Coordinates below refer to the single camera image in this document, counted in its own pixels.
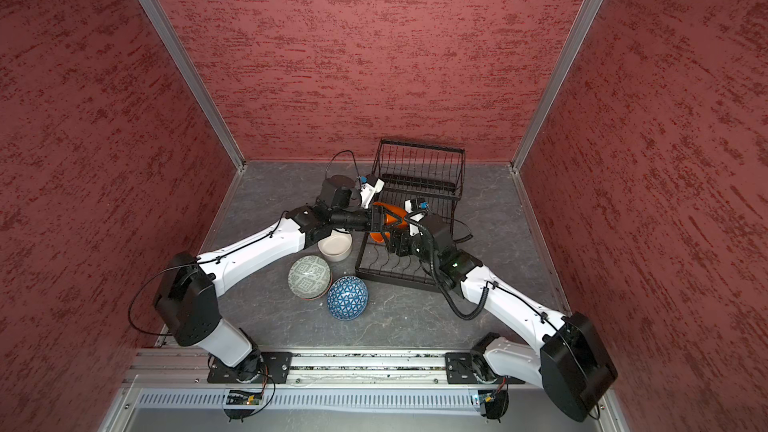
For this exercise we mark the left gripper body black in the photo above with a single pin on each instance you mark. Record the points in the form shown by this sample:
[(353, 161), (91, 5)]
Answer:
[(354, 217)]

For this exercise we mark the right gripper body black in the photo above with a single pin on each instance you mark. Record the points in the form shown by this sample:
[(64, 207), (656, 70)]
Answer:
[(410, 245)]

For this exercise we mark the orange plastic bowl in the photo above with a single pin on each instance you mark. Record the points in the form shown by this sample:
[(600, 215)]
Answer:
[(390, 222)]

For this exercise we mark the white pink bowl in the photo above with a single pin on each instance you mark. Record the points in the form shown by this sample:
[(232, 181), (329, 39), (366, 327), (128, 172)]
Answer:
[(336, 247)]

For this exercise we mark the green patterned ceramic bowl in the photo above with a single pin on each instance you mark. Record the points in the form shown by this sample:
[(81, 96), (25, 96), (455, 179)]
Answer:
[(309, 277)]

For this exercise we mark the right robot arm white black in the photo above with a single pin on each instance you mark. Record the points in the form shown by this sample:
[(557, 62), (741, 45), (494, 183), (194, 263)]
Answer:
[(566, 358)]

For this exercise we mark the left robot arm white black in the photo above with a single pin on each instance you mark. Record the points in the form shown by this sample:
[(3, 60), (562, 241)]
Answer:
[(187, 296)]

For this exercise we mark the blue patterned ceramic bowl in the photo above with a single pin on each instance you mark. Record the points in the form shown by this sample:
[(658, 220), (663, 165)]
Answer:
[(347, 298)]

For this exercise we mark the left corner aluminium profile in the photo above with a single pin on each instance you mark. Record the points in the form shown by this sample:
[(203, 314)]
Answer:
[(184, 64)]

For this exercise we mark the corner aluminium profile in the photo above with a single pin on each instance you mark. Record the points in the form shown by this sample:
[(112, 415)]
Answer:
[(184, 64), (579, 30)]

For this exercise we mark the right corner aluminium profile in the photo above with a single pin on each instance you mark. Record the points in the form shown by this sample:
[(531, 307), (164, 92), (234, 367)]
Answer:
[(579, 30)]

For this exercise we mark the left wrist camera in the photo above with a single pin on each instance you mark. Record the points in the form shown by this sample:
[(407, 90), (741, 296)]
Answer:
[(370, 187)]

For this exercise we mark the black wire dish rack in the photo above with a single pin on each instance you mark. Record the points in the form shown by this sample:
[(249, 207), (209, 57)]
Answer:
[(433, 174)]

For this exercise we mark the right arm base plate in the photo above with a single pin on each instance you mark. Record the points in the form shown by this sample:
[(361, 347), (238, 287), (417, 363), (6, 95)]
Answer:
[(465, 368)]

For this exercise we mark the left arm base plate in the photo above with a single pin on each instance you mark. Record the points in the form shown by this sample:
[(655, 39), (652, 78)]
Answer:
[(264, 367)]

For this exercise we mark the white perforated cable duct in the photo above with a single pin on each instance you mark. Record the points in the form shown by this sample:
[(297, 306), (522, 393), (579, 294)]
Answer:
[(426, 401)]

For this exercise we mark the aluminium mounting rail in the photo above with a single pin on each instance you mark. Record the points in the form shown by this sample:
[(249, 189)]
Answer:
[(310, 368)]

